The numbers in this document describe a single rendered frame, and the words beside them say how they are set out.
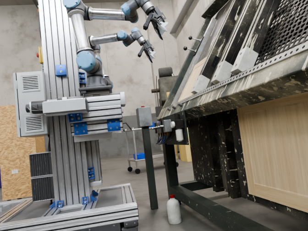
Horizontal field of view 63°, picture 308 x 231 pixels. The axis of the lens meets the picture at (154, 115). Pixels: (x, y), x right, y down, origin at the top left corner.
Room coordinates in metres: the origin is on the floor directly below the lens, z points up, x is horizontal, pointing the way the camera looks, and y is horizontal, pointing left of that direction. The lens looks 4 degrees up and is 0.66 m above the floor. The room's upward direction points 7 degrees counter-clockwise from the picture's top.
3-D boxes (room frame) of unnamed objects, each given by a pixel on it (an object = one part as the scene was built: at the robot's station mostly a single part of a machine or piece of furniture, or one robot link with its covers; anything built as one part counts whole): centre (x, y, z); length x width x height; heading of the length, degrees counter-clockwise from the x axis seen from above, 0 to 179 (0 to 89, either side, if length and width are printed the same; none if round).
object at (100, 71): (1.80, 0.39, 1.20); 0.13 x 0.12 x 0.14; 176
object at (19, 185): (3.39, 1.78, 0.63); 0.50 x 0.42 x 1.25; 12
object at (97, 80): (1.81, 0.39, 1.09); 0.15 x 0.15 x 0.10
